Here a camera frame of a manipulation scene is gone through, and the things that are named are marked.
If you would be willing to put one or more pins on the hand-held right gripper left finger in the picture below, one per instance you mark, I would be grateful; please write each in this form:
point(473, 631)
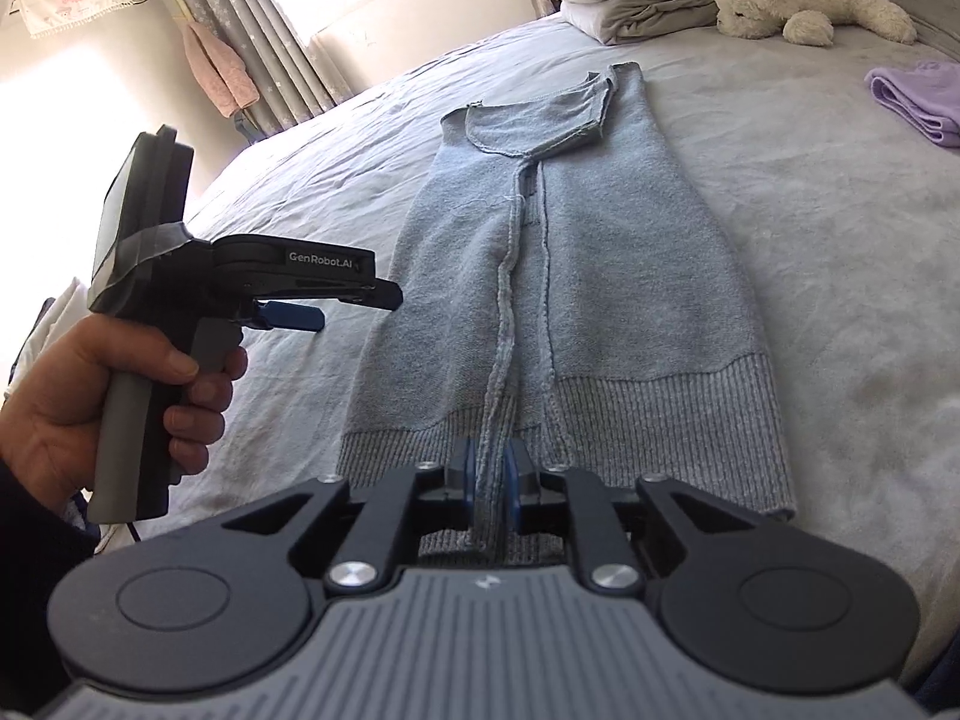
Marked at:
point(471, 487)

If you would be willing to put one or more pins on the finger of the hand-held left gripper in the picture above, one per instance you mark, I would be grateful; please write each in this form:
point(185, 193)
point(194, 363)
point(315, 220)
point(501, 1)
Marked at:
point(292, 316)
point(371, 294)

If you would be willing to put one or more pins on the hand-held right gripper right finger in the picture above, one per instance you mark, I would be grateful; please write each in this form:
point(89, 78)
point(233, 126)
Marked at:
point(514, 491)

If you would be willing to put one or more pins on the grey knitted cat-print sweater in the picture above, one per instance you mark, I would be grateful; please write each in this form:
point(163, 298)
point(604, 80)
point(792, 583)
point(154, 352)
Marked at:
point(615, 277)

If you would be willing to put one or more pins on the person's left forearm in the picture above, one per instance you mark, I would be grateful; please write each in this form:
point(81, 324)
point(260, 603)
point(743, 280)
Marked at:
point(30, 517)

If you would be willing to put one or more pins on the person's left hand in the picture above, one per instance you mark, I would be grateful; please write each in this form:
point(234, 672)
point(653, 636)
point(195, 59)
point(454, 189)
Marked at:
point(60, 397)

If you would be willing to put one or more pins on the hanging pink garment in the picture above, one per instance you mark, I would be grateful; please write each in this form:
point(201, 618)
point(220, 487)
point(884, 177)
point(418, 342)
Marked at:
point(221, 67)

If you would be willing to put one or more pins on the grey star-print curtain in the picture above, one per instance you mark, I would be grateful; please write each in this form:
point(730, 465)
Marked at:
point(277, 37)

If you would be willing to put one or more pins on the air conditioner with printed cover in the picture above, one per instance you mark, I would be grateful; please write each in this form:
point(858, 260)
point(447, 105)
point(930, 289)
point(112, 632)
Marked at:
point(67, 0)

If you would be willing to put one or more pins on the folded purple cloth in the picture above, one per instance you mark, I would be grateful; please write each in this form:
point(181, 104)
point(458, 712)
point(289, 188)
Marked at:
point(915, 101)

